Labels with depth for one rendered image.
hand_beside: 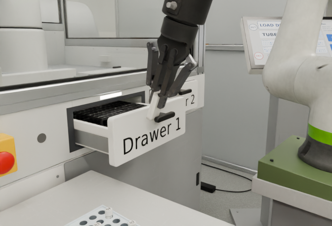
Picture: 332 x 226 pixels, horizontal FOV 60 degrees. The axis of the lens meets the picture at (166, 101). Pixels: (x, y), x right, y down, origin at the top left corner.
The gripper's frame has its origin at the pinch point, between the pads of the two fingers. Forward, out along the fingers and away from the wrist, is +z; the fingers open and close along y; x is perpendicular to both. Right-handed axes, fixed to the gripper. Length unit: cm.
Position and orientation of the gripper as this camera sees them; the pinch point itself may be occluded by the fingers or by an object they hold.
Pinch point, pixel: (155, 105)
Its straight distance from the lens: 67.2
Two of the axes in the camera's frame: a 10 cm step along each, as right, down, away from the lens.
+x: 5.8, -1.8, 8.0
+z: -2.8, 8.7, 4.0
